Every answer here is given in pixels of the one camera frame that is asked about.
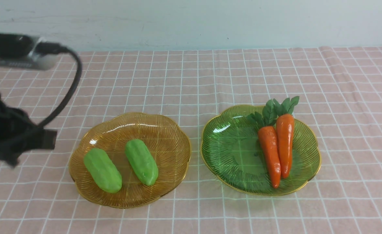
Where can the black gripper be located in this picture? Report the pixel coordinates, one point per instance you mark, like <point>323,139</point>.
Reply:
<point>18,135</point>

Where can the green bitter gourd toy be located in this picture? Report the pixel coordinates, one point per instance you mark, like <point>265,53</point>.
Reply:
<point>103,171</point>
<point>142,161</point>

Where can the orange toy carrot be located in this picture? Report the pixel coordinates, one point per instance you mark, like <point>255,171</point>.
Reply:
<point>285,127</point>
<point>267,136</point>

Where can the amber glass plate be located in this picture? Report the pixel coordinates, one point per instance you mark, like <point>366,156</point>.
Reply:
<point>168,144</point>

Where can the green glass plate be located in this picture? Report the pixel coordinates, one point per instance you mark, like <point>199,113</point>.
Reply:
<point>230,149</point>

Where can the pink checkered tablecloth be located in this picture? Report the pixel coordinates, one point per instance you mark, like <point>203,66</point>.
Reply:
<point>340,92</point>

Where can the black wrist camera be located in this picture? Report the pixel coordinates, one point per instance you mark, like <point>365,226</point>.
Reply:
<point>27,52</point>

